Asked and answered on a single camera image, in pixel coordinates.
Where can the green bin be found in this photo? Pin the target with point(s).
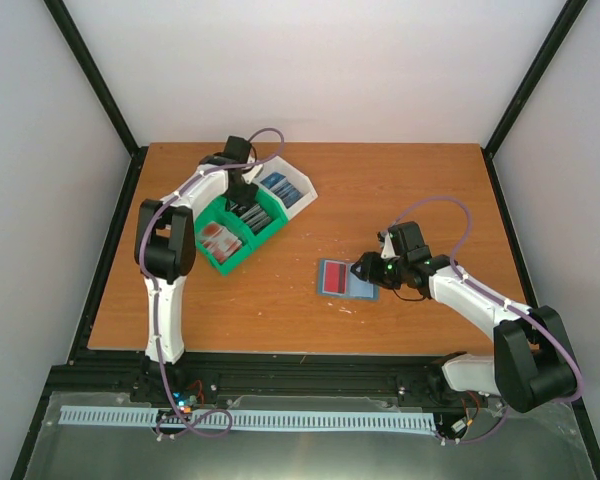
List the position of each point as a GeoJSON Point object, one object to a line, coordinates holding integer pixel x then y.
{"type": "Point", "coordinates": [215, 212]}
{"type": "Point", "coordinates": [273, 209]}

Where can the blue card stack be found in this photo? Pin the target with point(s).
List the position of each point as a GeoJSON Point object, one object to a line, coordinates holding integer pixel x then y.
{"type": "Point", "coordinates": [279, 185]}

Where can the black frame post left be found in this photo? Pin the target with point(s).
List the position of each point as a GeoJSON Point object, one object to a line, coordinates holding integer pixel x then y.
{"type": "Point", "coordinates": [74, 40]}

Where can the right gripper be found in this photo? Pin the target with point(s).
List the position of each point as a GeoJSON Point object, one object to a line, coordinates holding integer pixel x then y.
{"type": "Point", "coordinates": [369, 270]}

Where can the black frame post right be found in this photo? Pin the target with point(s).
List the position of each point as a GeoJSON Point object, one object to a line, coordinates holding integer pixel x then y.
{"type": "Point", "coordinates": [551, 44]}

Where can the teal card holder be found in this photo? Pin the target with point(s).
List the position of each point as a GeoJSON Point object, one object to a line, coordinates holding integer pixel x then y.
{"type": "Point", "coordinates": [357, 290]}

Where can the red white card stack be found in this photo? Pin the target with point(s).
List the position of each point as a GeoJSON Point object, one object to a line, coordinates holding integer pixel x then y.
{"type": "Point", "coordinates": [219, 241]}

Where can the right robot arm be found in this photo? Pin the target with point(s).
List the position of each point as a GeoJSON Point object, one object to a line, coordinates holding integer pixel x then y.
{"type": "Point", "coordinates": [532, 362]}

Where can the black card stack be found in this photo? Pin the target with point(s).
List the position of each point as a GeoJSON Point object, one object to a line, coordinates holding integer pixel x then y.
{"type": "Point", "coordinates": [255, 217]}

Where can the small electronics board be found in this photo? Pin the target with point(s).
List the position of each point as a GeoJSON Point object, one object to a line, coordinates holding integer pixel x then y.
{"type": "Point", "coordinates": [188, 401]}

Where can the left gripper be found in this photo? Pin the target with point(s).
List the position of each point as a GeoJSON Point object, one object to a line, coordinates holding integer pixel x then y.
{"type": "Point", "coordinates": [246, 198]}

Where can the black frame post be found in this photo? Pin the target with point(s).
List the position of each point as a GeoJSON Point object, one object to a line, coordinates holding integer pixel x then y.
{"type": "Point", "coordinates": [74, 40]}
{"type": "Point", "coordinates": [551, 44]}

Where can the red credit card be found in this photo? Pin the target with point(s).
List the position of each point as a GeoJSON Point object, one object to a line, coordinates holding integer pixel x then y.
{"type": "Point", "coordinates": [334, 278]}

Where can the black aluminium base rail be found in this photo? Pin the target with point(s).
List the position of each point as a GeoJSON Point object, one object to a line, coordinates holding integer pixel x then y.
{"type": "Point", "coordinates": [406, 381]}

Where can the metal base plate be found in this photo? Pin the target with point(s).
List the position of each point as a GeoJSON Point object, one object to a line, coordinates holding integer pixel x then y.
{"type": "Point", "coordinates": [547, 445]}

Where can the white bin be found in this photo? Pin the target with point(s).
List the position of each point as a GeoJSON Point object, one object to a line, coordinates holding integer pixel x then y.
{"type": "Point", "coordinates": [296, 177]}

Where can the light blue cable duct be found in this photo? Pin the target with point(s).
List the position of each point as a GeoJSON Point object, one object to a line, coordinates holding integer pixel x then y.
{"type": "Point", "coordinates": [254, 420]}

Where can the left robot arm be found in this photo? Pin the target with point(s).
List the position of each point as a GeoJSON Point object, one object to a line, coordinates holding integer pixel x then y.
{"type": "Point", "coordinates": [165, 248]}

